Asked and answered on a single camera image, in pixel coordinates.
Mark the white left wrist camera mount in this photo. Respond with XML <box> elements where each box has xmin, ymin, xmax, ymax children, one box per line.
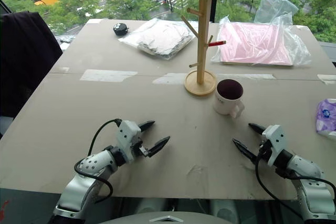
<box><xmin>116</xmin><ymin>120</ymin><xmax>142</xmax><ymax>164</ymax></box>

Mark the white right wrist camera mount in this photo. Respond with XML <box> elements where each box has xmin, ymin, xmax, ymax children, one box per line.
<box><xmin>261</xmin><ymin>124</ymin><xmax>286</xmax><ymax>166</ymax></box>

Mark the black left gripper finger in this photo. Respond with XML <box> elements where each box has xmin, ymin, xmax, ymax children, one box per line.
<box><xmin>147</xmin><ymin>136</ymin><xmax>171</xmax><ymax>158</ymax></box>
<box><xmin>138</xmin><ymin>120</ymin><xmax>156</xmax><ymax>132</ymax></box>

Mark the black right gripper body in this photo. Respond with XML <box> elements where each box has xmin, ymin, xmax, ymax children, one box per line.
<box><xmin>253</xmin><ymin>140</ymin><xmax>272</xmax><ymax>166</ymax></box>

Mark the small black round device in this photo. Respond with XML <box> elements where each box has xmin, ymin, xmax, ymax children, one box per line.
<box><xmin>113</xmin><ymin>23</ymin><xmax>130</xmax><ymax>36</ymax></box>

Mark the white mug with dark inside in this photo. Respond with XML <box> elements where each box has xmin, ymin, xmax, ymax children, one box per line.
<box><xmin>212</xmin><ymin>78</ymin><xmax>245</xmax><ymax>119</ymax></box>

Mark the grey cloth in plastic bag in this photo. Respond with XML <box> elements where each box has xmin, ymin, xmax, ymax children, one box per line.
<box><xmin>118</xmin><ymin>18</ymin><xmax>197</xmax><ymax>61</ymax></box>

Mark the purple tissue pack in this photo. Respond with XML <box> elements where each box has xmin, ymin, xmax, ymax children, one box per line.
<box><xmin>316</xmin><ymin>98</ymin><xmax>336</xmax><ymax>137</ymax></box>

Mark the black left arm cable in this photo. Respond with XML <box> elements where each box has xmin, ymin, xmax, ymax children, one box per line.
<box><xmin>73</xmin><ymin>119</ymin><xmax>123</xmax><ymax>204</ymax></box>

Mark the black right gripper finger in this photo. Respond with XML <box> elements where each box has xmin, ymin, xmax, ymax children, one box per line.
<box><xmin>248</xmin><ymin>123</ymin><xmax>267</xmax><ymax>137</ymax></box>
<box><xmin>232</xmin><ymin>138</ymin><xmax>259</xmax><ymax>164</ymax></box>

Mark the pink cloth in plastic bag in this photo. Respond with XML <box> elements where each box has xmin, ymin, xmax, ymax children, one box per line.
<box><xmin>210</xmin><ymin>12</ymin><xmax>312</xmax><ymax>67</ymax></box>

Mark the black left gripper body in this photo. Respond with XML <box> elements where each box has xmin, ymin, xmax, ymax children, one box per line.
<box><xmin>131</xmin><ymin>130</ymin><xmax>150</xmax><ymax>158</ymax></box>

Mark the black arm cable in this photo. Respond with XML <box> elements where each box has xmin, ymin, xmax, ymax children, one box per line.
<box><xmin>255</xmin><ymin>142</ymin><xmax>336</xmax><ymax>224</ymax></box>
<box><xmin>73</xmin><ymin>119</ymin><xmax>123</xmax><ymax>204</ymax></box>

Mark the empty clear plastic bag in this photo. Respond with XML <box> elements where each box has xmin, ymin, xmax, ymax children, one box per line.
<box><xmin>253</xmin><ymin>0</ymin><xmax>300</xmax><ymax>25</ymax></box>

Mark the grey robot torso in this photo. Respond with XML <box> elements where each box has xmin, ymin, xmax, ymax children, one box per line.
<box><xmin>99</xmin><ymin>210</ymin><xmax>234</xmax><ymax>224</ymax></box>

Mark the wooden mug tree stand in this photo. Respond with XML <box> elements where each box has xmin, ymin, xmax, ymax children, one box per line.
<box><xmin>180</xmin><ymin>0</ymin><xmax>227</xmax><ymax>97</ymax></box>

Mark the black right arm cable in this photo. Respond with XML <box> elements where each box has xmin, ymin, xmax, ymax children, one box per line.
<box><xmin>255</xmin><ymin>142</ymin><xmax>336</xmax><ymax>224</ymax></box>

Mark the dark chair with cloth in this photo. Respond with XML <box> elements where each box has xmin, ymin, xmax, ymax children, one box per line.
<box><xmin>0</xmin><ymin>10</ymin><xmax>64</xmax><ymax>119</ymax></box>

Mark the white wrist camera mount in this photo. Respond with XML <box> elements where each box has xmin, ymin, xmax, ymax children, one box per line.
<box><xmin>116</xmin><ymin>120</ymin><xmax>142</xmax><ymax>164</ymax></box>
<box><xmin>261</xmin><ymin>124</ymin><xmax>286</xmax><ymax>166</ymax></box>

